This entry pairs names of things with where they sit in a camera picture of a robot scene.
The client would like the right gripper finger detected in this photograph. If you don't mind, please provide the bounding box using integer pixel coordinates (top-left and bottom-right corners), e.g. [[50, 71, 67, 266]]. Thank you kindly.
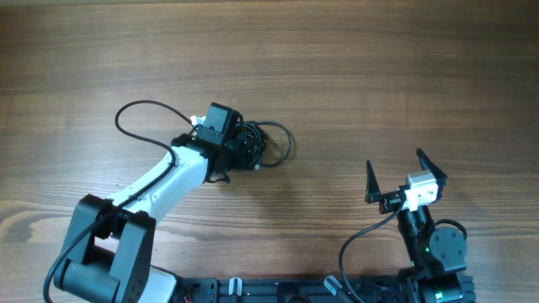
[[416, 148, 448, 185], [365, 160, 382, 203]]

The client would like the black cable bundle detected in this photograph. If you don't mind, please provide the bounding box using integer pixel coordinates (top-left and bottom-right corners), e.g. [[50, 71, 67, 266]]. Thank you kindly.
[[229, 120, 294, 172]]

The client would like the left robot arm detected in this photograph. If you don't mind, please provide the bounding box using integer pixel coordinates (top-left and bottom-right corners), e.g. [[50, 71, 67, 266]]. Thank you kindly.
[[42, 103, 244, 302]]

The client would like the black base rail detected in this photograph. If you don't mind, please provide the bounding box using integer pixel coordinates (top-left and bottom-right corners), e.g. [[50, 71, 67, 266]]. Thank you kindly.
[[168, 274, 477, 303]]

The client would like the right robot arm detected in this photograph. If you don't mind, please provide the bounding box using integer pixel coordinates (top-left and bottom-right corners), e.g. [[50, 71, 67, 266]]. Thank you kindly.
[[366, 148, 477, 303]]

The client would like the left camera cable black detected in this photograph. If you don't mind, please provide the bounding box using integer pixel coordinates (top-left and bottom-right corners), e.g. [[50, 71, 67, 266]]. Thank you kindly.
[[41, 99, 195, 303]]

